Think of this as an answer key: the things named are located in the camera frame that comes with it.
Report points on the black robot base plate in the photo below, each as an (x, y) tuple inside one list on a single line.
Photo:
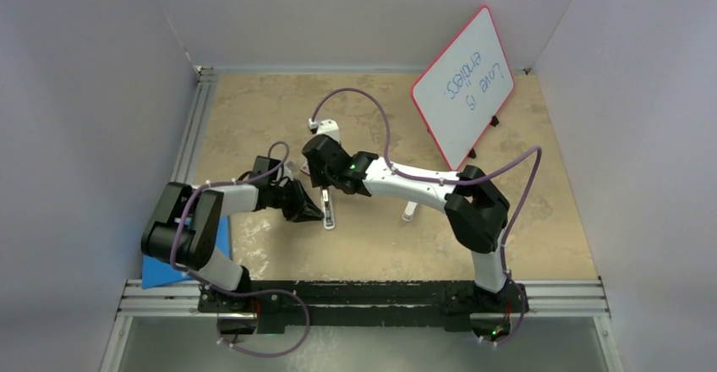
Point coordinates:
[(454, 306)]

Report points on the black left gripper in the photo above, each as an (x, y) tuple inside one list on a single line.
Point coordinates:
[(306, 210)]

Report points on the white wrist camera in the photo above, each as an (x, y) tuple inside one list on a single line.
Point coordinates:
[(288, 166), (328, 127)]

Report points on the blue plastic board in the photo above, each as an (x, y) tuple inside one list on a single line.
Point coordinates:
[(158, 274)]

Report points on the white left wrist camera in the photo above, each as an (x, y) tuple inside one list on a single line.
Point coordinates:
[(288, 166)]

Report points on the black whiteboard easel stand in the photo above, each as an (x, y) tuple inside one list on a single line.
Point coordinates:
[(454, 140)]

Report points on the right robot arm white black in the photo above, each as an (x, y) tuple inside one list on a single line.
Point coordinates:
[(477, 213)]

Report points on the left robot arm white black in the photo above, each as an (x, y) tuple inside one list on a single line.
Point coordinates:
[(183, 227)]

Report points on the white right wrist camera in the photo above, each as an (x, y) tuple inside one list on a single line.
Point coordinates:
[(328, 127)]

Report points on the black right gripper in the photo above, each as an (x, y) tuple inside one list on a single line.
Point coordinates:
[(319, 180)]

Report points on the white stapler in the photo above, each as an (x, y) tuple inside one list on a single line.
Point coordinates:
[(409, 211), (328, 212)]

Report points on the red framed whiteboard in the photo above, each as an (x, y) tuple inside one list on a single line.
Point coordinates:
[(468, 82)]

